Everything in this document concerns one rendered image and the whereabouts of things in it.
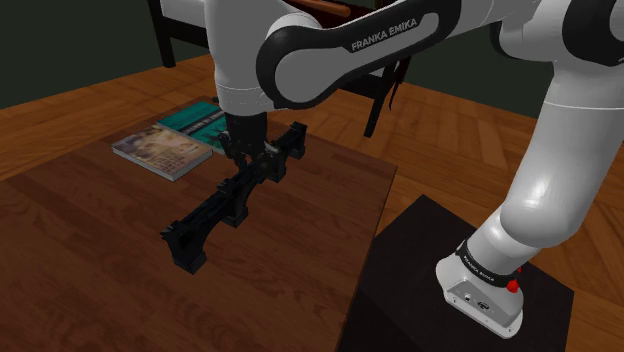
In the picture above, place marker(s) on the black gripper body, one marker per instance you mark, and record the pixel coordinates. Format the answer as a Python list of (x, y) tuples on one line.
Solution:
[(246, 130)]

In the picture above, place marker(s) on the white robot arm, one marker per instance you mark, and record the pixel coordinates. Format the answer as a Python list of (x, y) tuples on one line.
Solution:
[(560, 161)]

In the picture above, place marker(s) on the teal book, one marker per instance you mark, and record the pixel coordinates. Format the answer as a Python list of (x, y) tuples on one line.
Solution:
[(195, 119)]

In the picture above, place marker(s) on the beige book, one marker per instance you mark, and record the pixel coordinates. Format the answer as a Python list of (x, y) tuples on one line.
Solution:
[(163, 151)]

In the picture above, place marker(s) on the black bridge model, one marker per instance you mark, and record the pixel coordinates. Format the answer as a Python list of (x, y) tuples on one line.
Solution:
[(204, 228)]

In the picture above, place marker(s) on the dark wooden chair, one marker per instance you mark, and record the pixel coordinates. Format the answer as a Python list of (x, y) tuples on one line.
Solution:
[(163, 39)]

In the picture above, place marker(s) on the dark wooden table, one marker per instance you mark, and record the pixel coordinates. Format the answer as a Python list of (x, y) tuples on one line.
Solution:
[(97, 253)]

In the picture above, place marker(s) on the dark robot stand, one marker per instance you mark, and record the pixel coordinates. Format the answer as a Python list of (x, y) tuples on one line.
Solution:
[(404, 278)]

